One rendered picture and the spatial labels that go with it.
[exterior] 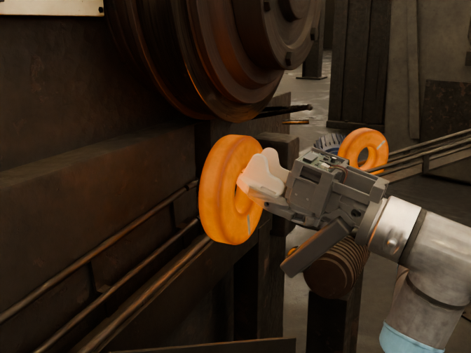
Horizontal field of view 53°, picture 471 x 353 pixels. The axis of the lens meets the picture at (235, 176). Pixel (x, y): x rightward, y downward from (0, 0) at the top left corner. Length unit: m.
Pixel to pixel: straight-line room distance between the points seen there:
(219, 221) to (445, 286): 0.28
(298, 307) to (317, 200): 1.35
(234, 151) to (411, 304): 0.29
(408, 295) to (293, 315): 1.28
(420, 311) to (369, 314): 1.32
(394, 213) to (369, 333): 1.27
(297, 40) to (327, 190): 0.35
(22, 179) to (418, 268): 0.48
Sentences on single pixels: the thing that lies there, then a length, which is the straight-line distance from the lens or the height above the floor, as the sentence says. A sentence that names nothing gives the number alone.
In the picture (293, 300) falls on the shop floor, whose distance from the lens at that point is 1.97.
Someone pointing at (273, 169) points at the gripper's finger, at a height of 0.86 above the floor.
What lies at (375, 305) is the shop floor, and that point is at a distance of 2.00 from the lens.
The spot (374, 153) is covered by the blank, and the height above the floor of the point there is 0.72.
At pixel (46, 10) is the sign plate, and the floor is 1.07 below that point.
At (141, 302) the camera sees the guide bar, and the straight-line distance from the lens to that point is 0.69.
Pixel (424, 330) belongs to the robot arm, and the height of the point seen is 0.70.
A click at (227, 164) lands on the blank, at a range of 0.62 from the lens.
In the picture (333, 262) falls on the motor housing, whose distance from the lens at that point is 1.16.
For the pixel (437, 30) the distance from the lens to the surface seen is 3.50.
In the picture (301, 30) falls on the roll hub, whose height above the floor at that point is 1.04.
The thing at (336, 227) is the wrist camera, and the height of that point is 0.81.
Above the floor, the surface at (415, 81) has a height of 0.67.
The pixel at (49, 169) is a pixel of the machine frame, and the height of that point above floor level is 0.87.
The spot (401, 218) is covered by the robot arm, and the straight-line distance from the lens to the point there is 0.60.
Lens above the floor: 1.05
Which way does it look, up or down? 18 degrees down
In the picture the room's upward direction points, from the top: straight up
